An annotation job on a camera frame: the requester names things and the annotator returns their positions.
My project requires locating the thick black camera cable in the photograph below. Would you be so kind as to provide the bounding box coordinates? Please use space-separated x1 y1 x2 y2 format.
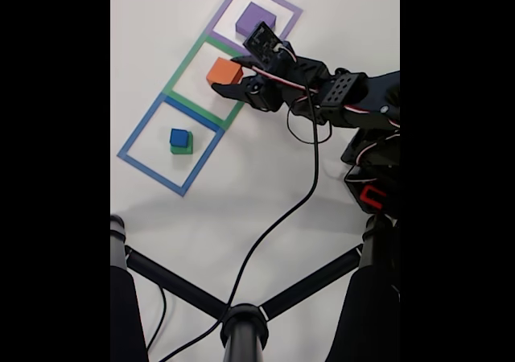
159 66 321 362

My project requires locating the large purple cube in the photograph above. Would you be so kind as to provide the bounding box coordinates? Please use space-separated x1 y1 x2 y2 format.
235 1 278 39

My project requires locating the green square frame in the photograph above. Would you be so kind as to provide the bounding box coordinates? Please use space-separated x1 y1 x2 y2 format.
163 31 266 132

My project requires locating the purple square frame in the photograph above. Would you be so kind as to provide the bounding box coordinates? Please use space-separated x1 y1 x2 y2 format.
205 0 303 66

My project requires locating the orange cube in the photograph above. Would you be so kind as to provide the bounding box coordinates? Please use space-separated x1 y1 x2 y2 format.
206 56 244 86

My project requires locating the thin black cable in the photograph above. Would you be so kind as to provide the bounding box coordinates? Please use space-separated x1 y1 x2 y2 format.
145 287 167 351

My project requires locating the black tripod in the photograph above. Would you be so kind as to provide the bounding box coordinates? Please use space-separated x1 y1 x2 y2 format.
110 213 401 362

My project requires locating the blue square frame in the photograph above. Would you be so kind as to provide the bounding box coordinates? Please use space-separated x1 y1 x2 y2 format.
116 92 226 197

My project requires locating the green cube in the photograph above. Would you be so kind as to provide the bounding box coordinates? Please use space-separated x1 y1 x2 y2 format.
170 132 194 156

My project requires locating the small blue cube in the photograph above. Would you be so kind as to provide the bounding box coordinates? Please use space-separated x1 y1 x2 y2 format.
169 127 190 146

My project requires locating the red white servo wire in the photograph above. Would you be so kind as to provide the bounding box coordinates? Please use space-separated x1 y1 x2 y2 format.
344 134 401 184
251 42 401 146

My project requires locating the red table clamp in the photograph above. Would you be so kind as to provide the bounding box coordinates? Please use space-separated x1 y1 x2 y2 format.
359 184 388 211

